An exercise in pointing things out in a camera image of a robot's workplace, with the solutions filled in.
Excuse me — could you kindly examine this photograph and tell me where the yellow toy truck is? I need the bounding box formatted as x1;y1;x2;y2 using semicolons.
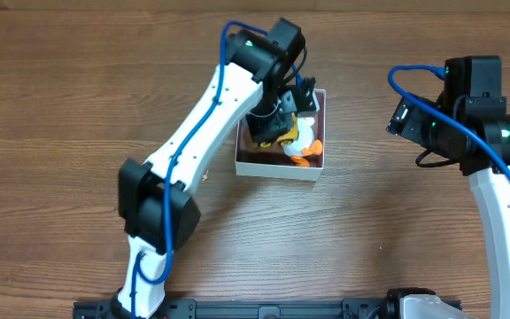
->
253;113;298;148

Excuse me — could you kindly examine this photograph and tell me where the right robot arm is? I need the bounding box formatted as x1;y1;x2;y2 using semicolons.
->
386;56;510;318

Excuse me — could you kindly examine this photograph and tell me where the right blue cable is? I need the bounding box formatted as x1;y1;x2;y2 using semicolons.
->
387;65;510;236

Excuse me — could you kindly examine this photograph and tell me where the white plush duck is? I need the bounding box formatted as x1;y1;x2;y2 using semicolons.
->
282;117;323;167

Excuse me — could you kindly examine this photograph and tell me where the blue cable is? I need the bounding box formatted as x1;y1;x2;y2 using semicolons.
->
129;20;305;319
387;65;510;236

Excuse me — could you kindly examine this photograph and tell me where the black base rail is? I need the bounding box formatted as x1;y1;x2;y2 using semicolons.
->
72;298;464;319

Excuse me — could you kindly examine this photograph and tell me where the white square cardboard box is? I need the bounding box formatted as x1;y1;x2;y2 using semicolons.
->
235;89;326;182

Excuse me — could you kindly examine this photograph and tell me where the left blue cable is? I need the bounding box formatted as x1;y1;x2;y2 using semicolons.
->
129;20;305;319

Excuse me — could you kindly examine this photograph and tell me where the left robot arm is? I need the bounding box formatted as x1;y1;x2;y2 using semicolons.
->
109;19;307;318

